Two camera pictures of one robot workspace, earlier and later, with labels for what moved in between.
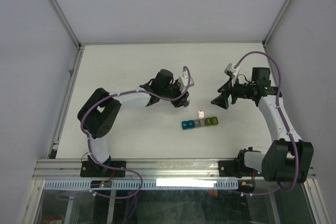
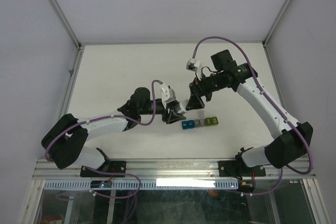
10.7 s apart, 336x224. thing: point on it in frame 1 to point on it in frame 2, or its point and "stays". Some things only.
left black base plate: [93, 169] stays
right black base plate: [236, 168] stays
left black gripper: [181, 101] to [170, 117]
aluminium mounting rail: [147, 169] stays
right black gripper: [227, 89] to [197, 89]
